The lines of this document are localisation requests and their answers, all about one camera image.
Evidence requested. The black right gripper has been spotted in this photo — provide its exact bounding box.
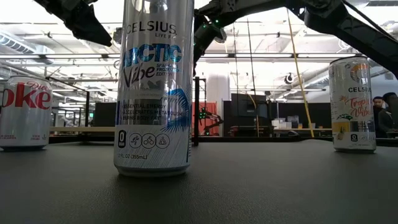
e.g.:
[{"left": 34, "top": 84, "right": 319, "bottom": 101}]
[{"left": 193, "top": 11, "right": 224, "bottom": 77}]

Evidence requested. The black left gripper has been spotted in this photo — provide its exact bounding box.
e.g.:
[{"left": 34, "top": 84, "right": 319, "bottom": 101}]
[{"left": 33, "top": 0, "right": 113, "bottom": 47}]

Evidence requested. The Celsius Arctic Vibe can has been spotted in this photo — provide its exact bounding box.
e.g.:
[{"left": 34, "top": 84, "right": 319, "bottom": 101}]
[{"left": 113, "top": 0, "right": 195, "bottom": 178}]

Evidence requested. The silver Diet Coke can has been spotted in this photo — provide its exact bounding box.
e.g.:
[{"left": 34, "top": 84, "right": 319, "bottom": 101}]
[{"left": 0, "top": 75, "right": 53, "bottom": 152}]

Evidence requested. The Celsius Tropical Vibe can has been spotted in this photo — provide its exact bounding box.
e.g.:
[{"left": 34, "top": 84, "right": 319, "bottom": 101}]
[{"left": 328, "top": 55, "right": 377, "bottom": 154}]

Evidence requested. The wooden shelf board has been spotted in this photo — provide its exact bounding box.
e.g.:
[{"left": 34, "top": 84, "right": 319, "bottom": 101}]
[{"left": 49, "top": 125, "right": 116, "bottom": 133}]

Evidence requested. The round black ceiling fixture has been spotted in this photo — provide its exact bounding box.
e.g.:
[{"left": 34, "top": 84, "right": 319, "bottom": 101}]
[{"left": 217, "top": 27, "right": 228, "bottom": 44}]

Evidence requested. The black monitor panel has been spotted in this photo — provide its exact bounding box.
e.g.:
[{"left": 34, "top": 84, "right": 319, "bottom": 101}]
[{"left": 93, "top": 101, "right": 116, "bottom": 128}]

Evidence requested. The white boxes stack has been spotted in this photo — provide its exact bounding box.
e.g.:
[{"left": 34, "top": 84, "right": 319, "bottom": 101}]
[{"left": 272, "top": 115, "right": 299, "bottom": 130}]

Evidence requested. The black room divider panel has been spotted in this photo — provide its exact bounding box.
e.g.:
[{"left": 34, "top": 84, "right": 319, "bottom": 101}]
[{"left": 277, "top": 102, "right": 332, "bottom": 129}]

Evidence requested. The person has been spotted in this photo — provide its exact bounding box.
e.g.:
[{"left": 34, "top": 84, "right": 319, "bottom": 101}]
[
  {"left": 382, "top": 91, "right": 398, "bottom": 138},
  {"left": 372, "top": 95, "right": 386, "bottom": 138}
]

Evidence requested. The black aluminium rig frame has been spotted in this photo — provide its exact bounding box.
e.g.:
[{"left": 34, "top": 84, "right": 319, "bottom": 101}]
[{"left": 48, "top": 135, "right": 398, "bottom": 147}]

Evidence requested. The yellow extension cord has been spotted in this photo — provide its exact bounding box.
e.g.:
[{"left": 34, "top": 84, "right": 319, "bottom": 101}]
[{"left": 284, "top": 9, "right": 315, "bottom": 138}]

